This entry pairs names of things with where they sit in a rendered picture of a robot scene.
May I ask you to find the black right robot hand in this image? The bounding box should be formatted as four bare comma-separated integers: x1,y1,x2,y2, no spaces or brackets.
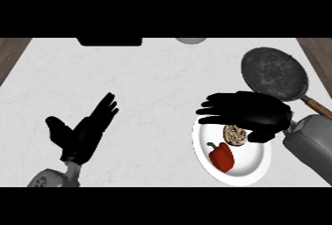
194,91,293,144

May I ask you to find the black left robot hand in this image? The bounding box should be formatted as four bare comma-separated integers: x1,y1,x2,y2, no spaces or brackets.
44,92,121,166

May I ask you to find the dark grey frying pan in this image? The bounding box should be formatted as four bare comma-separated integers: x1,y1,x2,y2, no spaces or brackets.
240,47,332,120

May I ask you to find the white round plate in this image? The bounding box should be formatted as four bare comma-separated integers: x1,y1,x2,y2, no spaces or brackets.
190,114,273,187

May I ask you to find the red bell pepper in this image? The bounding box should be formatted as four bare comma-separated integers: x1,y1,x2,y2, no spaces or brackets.
205,142,236,173

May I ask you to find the grey round object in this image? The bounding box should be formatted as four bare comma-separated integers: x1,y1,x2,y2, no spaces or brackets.
174,37,208,46

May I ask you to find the black appliance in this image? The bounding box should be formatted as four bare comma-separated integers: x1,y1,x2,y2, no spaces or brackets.
76,37,144,47

